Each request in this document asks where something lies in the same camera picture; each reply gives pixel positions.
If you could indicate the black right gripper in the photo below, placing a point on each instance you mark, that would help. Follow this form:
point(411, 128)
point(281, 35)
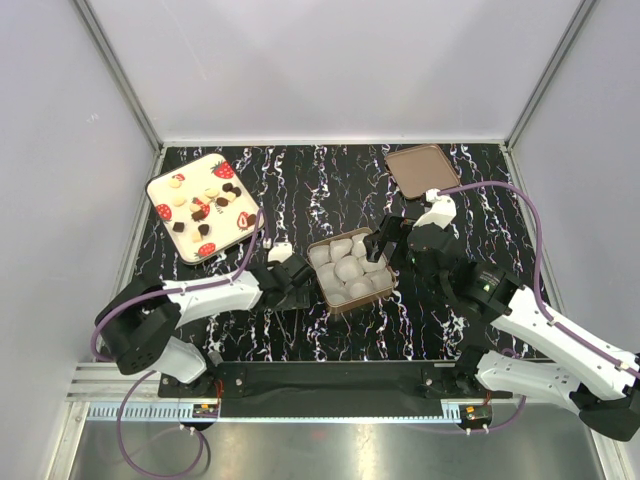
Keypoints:
point(393, 228)

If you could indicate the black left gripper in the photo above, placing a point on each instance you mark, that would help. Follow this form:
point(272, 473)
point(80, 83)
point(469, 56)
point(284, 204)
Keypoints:
point(301, 289)

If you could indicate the metal tongs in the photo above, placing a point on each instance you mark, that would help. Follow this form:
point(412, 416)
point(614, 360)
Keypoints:
point(293, 301)

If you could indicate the rose gold chocolate box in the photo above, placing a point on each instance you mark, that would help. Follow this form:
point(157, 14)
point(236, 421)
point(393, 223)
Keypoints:
point(347, 279)

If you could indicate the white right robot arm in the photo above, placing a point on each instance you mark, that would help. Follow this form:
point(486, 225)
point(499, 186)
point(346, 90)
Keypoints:
point(583, 374)

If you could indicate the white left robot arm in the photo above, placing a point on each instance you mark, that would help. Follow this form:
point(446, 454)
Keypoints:
point(138, 327)

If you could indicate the dark chocolate pair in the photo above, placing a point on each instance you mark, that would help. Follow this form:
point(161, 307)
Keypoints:
point(229, 187)

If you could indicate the rose gold box lid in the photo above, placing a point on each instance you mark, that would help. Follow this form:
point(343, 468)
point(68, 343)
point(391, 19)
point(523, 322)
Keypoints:
point(419, 169)

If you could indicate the strawberry pattern tray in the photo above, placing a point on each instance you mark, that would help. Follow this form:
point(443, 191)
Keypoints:
point(214, 220)

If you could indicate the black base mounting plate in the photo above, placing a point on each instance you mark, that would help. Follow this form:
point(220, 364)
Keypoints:
point(352, 390)

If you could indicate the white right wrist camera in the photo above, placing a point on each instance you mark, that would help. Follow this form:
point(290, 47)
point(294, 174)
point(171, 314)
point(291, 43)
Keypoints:
point(441, 212)

